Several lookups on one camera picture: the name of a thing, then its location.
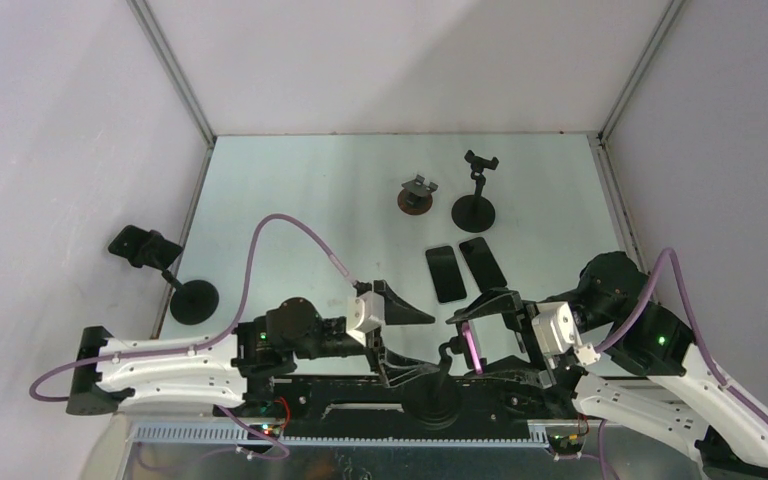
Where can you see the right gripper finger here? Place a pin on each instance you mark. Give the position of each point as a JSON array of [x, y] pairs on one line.
[[516, 370], [495, 301]]

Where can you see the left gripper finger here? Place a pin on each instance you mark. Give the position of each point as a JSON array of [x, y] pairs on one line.
[[395, 370], [397, 311]]

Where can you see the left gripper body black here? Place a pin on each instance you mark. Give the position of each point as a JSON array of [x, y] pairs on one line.
[[347, 346]]

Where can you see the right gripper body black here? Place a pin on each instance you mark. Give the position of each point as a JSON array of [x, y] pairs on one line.
[[528, 340]]

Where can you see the black smartphone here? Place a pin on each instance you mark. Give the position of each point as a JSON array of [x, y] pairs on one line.
[[482, 264]]

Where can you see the small teal phone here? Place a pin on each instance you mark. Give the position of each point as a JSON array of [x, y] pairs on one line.
[[445, 274]]

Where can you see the black round-base phone stand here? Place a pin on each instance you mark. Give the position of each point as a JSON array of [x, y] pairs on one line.
[[474, 213]]

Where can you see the black phone pink case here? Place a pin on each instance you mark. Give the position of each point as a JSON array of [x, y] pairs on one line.
[[472, 352]]

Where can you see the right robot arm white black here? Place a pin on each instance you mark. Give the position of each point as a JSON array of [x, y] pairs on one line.
[[619, 356]]

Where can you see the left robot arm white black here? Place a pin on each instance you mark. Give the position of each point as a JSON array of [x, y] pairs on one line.
[[115, 373]]

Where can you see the brown round phone stand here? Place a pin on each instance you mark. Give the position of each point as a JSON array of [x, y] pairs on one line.
[[416, 196]]

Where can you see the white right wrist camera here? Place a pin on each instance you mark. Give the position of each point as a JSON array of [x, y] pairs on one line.
[[557, 334]]

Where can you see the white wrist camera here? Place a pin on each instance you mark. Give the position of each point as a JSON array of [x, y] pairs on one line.
[[557, 334], [366, 314]]

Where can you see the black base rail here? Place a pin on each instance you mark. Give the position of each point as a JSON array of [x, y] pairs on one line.
[[361, 407]]

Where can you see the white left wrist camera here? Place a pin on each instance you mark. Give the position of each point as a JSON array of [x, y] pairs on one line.
[[366, 314]]

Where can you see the grey cable duct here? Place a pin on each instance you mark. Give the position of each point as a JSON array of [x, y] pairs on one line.
[[231, 435]]

